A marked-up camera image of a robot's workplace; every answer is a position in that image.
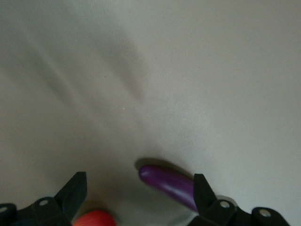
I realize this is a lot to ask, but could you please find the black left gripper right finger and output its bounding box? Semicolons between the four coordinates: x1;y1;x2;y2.
188;173;289;226

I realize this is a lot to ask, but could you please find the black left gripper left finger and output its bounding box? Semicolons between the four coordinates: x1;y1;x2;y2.
0;171;88;226

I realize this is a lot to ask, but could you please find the red pomegranate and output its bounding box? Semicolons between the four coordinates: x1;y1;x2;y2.
72;210;115;226

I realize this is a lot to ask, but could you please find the long purple eggplant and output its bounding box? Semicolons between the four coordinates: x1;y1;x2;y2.
138;164;199;214

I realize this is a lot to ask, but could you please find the brown table mat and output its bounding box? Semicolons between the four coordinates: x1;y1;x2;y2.
0;0;301;226

